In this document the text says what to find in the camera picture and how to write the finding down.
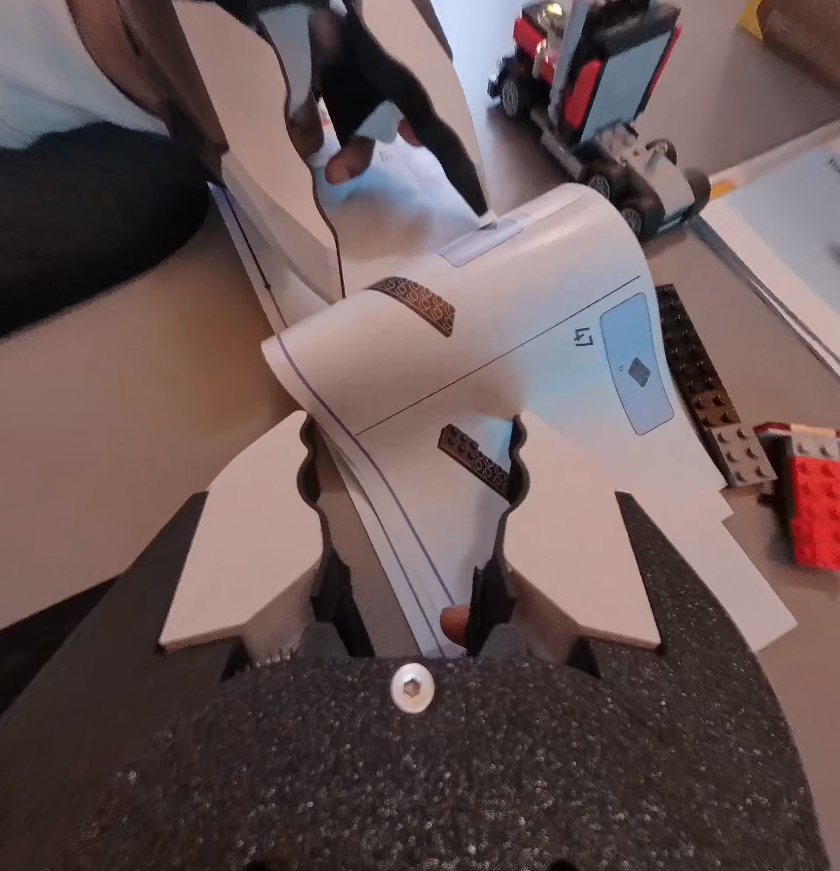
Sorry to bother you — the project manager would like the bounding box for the person's left hand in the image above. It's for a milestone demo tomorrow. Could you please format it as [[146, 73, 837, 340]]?
[[323, 120, 425, 187]]

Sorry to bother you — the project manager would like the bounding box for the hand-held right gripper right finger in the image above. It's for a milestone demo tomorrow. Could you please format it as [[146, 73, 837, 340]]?
[[466, 414, 662, 657]]

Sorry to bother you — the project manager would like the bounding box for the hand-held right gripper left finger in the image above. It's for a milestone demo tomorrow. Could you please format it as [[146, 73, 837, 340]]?
[[158, 410, 374, 657]]

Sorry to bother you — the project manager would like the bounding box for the grey red lego assembly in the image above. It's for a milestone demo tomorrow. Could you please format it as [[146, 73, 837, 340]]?
[[753, 421, 840, 573]]

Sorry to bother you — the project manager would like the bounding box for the long black lego plate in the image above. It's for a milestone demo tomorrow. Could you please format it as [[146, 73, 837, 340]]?
[[654, 284, 778, 489]]

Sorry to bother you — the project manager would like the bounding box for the car cover instruction booklet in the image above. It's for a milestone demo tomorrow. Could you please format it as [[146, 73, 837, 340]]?
[[692, 122, 840, 392]]

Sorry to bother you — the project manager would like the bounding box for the black red lego truck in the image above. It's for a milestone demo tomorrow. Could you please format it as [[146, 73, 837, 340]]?
[[488, 0, 712, 240]]

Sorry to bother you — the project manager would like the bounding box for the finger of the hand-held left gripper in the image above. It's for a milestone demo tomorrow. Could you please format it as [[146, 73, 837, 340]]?
[[338, 0, 491, 215], [175, 0, 347, 302]]

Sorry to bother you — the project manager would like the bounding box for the open lego instruction booklet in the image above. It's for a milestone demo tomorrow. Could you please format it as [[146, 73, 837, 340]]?
[[209, 132, 798, 657]]

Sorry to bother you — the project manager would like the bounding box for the person's left forearm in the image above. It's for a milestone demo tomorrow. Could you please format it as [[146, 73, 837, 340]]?
[[0, 0, 169, 151]]

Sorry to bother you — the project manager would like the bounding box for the black quilted wrist pad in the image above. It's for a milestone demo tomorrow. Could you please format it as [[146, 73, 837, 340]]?
[[0, 126, 211, 344]]

